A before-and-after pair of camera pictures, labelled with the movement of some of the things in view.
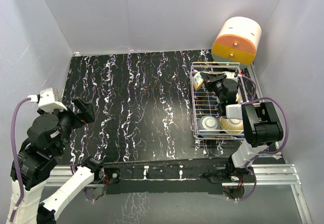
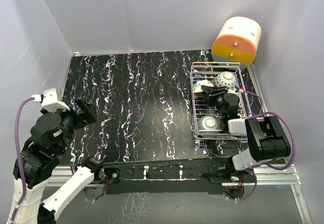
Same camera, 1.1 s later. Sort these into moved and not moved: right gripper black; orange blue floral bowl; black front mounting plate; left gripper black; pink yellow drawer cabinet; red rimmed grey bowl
Moved: right gripper black; orange blue floral bowl
Not moved: pink yellow drawer cabinet; black front mounting plate; red rimmed grey bowl; left gripper black
